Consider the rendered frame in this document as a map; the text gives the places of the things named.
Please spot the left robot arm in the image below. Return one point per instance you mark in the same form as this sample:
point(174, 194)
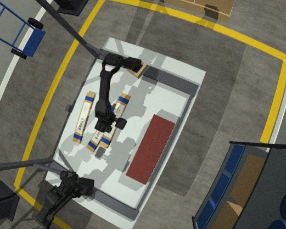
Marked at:
point(103, 106)

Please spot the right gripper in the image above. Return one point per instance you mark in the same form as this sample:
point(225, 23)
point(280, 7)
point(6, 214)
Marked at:
point(83, 189)

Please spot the tan welding electrode pack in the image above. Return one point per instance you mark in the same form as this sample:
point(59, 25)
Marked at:
point(119, 110)
point(95, 140)

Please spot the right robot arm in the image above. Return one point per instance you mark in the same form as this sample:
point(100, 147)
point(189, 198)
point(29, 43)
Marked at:
point(54, 202)

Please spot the tan cardboard box with blue bands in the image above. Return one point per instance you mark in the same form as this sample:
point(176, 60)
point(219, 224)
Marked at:
point(83, 117)

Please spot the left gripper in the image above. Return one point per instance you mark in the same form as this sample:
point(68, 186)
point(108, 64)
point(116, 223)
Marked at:
point(120, 122)

